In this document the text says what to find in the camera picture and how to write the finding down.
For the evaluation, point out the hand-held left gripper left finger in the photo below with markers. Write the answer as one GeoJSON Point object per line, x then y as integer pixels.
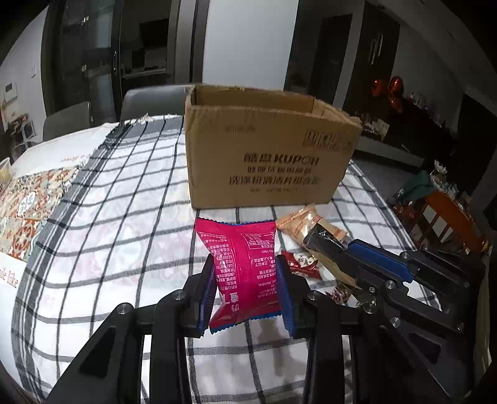
{"type": "Point", "coordinates": [207, 295]}

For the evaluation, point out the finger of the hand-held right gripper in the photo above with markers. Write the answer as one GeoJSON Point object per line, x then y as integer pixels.
{"type": "Point", "coordinates": [380, 260]}
{"type": "Point", "coordinates": [330, 246]}

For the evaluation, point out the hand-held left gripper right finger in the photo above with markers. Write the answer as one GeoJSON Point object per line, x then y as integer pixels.
{"type": "Point", "coordinates": [286, 299]}

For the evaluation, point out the tan snack packet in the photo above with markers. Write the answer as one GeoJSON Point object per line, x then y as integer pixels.
{"type": "Point", "coordinates": [303, 223]}

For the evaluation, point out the pink snack packet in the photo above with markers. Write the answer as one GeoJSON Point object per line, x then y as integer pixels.
{"type": "Point", "coordinates": [240, 272]}

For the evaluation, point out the cardboard box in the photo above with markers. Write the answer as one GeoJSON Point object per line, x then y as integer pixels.
{"type": "Point", "coordinates": [264, 155]}

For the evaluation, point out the red white candy wrapper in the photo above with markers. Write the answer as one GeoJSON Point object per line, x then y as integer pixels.
{"type": "Point", "coordinates": [301, 264]}

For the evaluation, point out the twist-wrapped candy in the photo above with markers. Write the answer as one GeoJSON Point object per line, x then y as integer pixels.
{"type": "Point", "coordinates": [341, 295]}

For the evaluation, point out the wooden chair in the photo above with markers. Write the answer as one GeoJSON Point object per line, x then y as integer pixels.
{"type": "Point", "coordinates": [446, 217]}

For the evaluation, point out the green cloth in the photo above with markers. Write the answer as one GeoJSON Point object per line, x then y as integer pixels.
{"type": "Point", "coordinates": [417, 186]}

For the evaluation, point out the black white plaid tablecloth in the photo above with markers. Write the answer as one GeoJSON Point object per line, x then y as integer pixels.
{"type": "Point", "coordinates": [116, 233]}

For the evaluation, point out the sideboard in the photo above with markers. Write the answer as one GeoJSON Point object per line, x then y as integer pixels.
{"type": "Point", "coordinates": [419, 128]}

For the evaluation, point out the red balloons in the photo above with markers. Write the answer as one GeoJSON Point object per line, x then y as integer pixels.
{"type": "Point", "coordinates": [390, 87]}

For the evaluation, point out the colourful patterned mat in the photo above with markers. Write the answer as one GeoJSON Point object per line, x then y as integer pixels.
{"type": "Point", "coordinates": [31, 202]}

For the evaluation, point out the grey chair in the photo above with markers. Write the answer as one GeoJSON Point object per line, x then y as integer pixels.
{"type": "Point", "coordinates": [155, 101]}
{"type": "Point", "coordinates": [66, 120]}

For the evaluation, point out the white printed table cover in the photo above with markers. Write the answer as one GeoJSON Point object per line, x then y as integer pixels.
{"type": "Point", "coordinates": [58, 145]}

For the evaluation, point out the white plastic basket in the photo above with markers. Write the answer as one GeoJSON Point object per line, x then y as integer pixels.
{"type": "Point", "coordinates": [4, 173]}

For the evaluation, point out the white stools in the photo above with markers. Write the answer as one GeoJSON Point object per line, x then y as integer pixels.
{"type": "Point", "coordinates": [21, 132]}

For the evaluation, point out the glass door cabinet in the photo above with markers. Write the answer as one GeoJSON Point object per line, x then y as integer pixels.
{"type": "Point", "coordinates": [97, 46]}

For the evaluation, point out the white wall panel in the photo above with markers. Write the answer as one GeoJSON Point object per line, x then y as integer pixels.
{"type": "Point", "coordinates": [10, 92]}

